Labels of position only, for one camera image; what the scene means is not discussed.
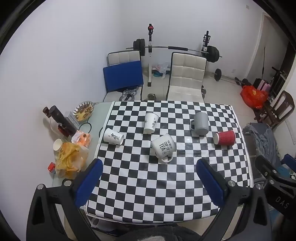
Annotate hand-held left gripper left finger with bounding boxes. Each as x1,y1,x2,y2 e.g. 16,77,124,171
26,158,104,241

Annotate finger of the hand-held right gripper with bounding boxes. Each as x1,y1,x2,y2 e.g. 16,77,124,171
283,153,296,174
254,155,281,186

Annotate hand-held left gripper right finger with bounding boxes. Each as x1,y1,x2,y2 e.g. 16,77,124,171
196,158,272,241

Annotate white mug with black lettering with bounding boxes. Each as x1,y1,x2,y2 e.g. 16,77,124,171
150,134,176,164

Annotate red ribbed paper cup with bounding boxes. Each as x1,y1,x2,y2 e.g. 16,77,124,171
213,130,236,146

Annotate plain white paper cup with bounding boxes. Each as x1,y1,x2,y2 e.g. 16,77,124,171
53,138,64,151

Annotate white paper cup black print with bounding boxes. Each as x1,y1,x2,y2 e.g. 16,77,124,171
103,128,125,145
144,112,159,134

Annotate grey cloth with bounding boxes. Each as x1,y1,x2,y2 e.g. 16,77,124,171
242,123,282,165

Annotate yellow plastic bag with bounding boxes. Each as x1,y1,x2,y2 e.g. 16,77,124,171
54,142,90,179

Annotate orange snack packet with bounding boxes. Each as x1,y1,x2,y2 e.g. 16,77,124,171
71,130,92,148

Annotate black white checkered tablecloth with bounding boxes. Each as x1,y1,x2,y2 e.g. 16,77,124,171
84,100,254,224

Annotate dark wooden chair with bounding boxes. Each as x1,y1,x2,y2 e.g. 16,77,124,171
253,90,295,129

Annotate grey ribbed mug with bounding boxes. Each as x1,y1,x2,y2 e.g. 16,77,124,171
190,112,209,136

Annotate dark cylindrical bottle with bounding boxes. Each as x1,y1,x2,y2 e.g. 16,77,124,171
48,105,77,137

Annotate patterned decorative plate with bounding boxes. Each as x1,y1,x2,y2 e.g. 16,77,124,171
73,101,95,122

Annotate red plastic bag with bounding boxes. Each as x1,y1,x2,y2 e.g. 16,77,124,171
240,85,269,110

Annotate pink suitcase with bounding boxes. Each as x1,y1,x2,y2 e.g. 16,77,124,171
257,79,271,92

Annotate black scooter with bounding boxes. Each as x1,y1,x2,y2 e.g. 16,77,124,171
269,67,287,94

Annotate chrome dumbbells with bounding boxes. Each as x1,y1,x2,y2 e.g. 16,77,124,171
121,87,139,101

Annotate thin black pole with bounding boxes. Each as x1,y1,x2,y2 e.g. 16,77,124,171
262,46,267,81

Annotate small black dumbbell bar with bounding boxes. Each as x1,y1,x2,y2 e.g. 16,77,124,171
214,68,251,87

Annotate white padded chair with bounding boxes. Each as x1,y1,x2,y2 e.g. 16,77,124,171
166,52,207,102
103,50,144,102

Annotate blue seat cushion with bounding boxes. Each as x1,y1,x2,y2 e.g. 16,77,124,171
103,61,144,93

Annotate clear plastic bag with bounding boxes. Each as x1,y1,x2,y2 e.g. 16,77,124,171
156,61,172,79

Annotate barbell with black plates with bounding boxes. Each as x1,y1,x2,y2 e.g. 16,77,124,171
126,39,223,63

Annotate black barbell stand post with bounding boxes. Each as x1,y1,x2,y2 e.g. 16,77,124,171
201,31,211,58

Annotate white barbell stand post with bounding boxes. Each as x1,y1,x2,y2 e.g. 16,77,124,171
146,23,155,88

